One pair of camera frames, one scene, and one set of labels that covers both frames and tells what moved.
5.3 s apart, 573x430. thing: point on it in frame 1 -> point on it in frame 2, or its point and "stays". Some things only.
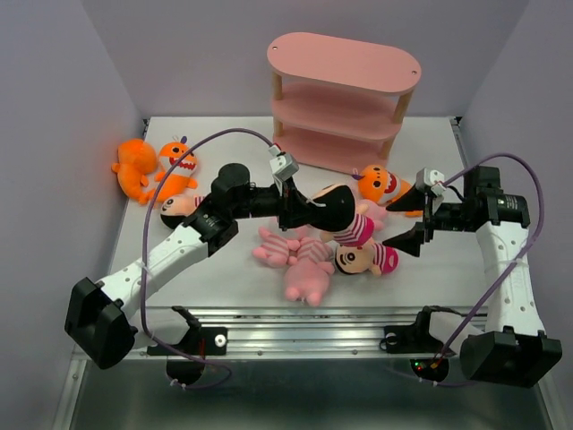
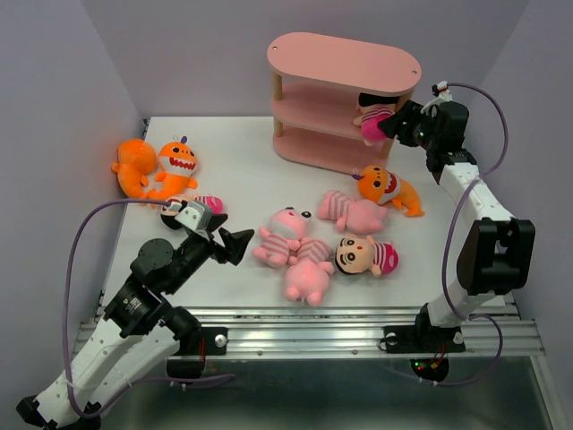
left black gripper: x=295 y=210 -> x=236 y=242
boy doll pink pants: x=354 y=259 stays
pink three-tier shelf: x=337 y=101 stays
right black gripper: x=411 y=240 -> x=400 y=124
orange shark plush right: x=380 y=186 stays
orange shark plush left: x=180 y=178 stays
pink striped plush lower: x=307 y=279 stays
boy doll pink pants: x=175 y=210 stays
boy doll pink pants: x=339 y=221 -> x=374 y=108
